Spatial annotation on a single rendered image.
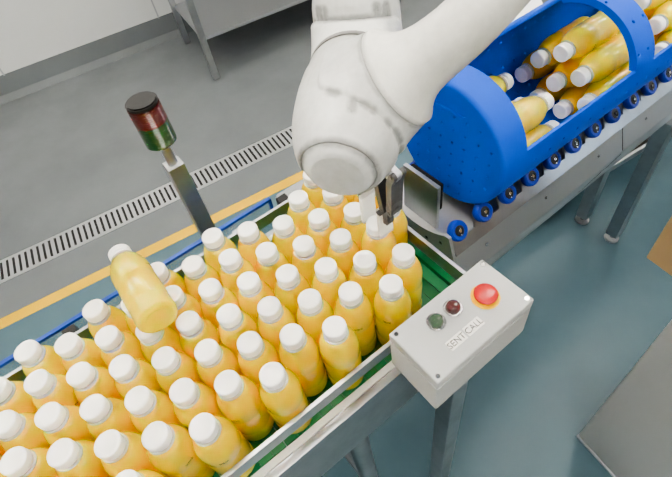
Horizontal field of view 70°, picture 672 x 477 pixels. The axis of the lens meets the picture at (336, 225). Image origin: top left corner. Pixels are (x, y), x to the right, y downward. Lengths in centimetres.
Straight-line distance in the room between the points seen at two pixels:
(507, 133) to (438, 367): 43
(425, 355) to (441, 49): 43
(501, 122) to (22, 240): 256
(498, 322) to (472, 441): 111
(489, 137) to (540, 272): 133
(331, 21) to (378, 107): 16
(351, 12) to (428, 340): 45
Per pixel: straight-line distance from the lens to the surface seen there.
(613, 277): 226
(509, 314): 76
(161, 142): 102
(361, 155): 43
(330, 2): 57
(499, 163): 93
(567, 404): 194
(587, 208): 232
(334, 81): 45
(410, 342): 73
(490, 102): 91
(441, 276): 103
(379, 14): 57
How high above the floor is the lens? 175
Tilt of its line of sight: 49 degrees down
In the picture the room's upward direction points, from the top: 11 degrees counter-clockwise
